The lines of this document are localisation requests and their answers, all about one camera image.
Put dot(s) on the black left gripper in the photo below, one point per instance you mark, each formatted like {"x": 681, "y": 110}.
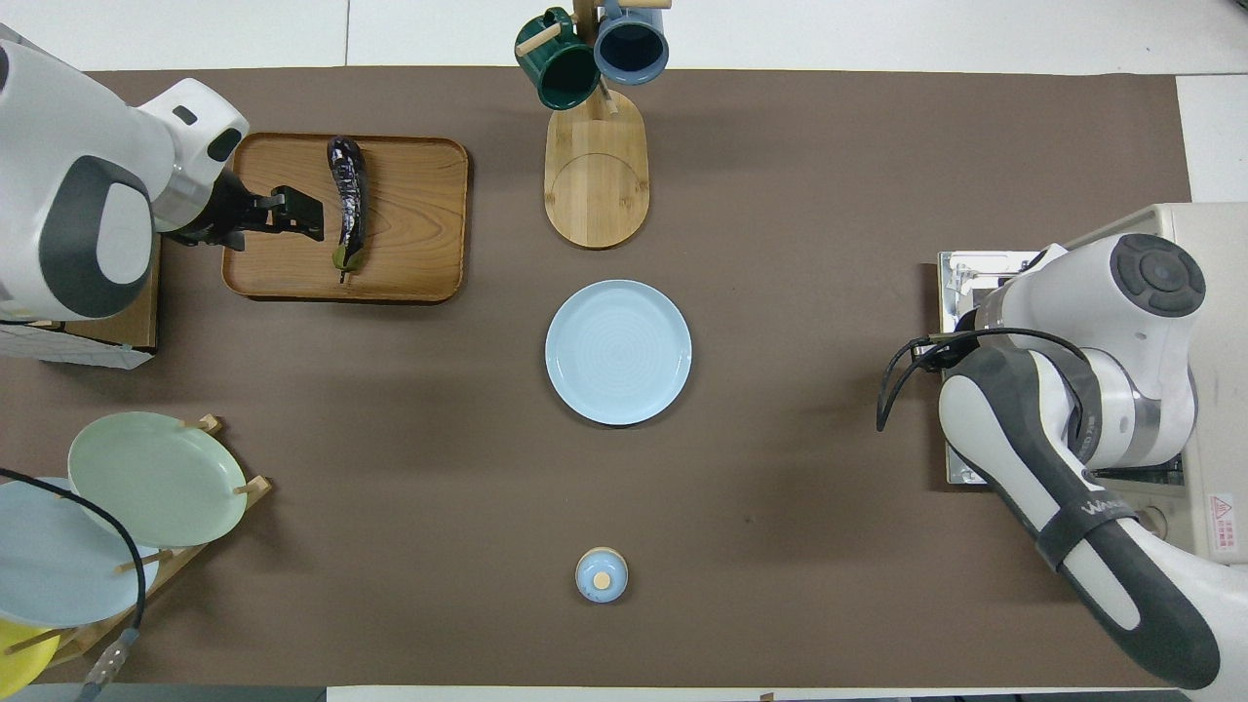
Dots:
{"x": 219, "y": 214}

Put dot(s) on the dark purple eggplant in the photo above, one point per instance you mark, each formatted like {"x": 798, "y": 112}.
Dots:
{"x": 348, "y": 195}

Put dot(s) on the cream toaster oven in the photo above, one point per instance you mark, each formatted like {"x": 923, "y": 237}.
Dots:
{"x": 1224, "y": 409}

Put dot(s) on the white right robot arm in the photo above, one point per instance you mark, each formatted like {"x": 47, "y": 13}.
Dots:
{"x": 1072, "y": 292}

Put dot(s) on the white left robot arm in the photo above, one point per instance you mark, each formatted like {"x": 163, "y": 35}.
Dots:
{"x": 58, "y": 127}

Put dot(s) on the brown wooden tray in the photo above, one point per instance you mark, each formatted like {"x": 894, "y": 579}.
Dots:
{"x": 409, "y": 214}

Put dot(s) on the dark green mug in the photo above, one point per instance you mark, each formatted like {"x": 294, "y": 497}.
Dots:
{"x": 558, "y": 68}

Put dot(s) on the wooden mug tree stand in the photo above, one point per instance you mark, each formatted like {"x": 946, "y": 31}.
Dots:
{"x": 597, "y": 185}

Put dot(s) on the pale green plate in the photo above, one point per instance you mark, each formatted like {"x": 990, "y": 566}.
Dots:
{"x": 156, "y": 478}

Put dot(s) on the wooden plate rack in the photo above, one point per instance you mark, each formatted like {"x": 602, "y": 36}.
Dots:
{"x": 190, "y": 561}

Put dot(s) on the blue mug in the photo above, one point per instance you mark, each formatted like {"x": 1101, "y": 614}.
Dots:
{"x": 632, "y": 44}

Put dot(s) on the light blue racked plate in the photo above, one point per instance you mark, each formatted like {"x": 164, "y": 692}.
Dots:
{"x": 49, "y": 575}

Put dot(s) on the brown table mat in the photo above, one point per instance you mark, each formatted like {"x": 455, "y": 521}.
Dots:
{"x": 780, "y": 292}

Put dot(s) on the yellow plate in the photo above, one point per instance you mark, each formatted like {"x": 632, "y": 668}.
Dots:
{"x": 19, "y": 663}

